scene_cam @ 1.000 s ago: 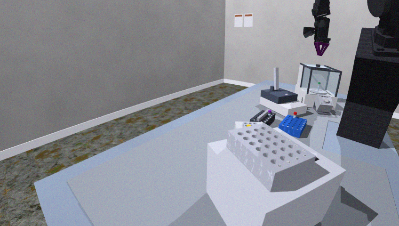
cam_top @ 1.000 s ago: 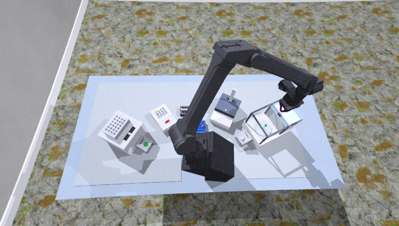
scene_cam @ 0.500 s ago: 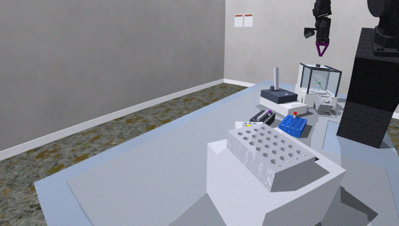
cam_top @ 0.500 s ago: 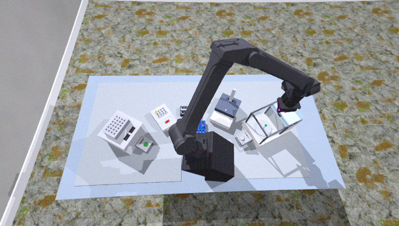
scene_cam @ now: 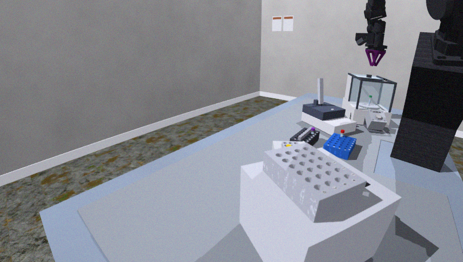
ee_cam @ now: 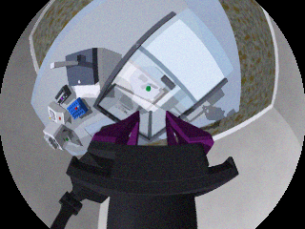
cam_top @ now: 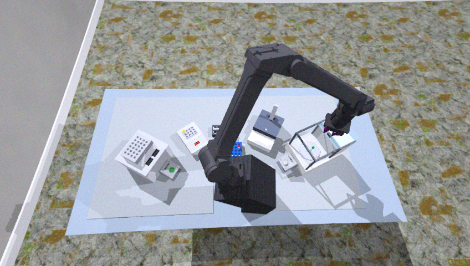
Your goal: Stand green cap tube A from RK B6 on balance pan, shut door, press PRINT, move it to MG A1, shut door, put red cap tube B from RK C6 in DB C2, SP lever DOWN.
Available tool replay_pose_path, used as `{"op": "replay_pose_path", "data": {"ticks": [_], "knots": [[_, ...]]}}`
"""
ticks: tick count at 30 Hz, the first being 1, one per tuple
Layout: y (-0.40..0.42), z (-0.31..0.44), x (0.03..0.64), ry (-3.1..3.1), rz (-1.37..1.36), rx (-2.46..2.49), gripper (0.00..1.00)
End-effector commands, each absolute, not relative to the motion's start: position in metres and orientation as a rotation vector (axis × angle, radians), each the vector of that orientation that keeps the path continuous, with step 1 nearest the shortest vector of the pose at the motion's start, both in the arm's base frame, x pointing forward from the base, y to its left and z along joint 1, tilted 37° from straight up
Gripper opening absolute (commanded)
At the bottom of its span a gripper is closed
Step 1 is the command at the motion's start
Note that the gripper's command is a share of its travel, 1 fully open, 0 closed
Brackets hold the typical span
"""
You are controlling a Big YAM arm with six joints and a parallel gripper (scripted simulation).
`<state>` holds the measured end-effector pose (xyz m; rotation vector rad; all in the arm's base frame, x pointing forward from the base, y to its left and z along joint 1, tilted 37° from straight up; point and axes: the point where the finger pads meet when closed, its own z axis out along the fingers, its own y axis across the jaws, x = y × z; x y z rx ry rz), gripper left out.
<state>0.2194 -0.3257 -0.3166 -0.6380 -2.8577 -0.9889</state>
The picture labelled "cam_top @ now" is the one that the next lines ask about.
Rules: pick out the blue tube rack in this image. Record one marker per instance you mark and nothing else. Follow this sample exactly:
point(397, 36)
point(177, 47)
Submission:
point(237, 151)

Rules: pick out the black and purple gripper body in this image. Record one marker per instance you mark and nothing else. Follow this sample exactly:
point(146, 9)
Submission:
point(336, 125)

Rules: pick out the white block with round holes on base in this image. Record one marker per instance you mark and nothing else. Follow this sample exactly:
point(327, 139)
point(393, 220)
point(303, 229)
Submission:
point(148, 156)

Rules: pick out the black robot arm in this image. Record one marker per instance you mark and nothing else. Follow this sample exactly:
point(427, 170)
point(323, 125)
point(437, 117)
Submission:
point(262, 61)

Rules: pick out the white block with grey holes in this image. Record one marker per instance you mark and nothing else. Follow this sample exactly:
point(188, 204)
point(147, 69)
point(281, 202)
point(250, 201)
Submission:
point(193, 138)

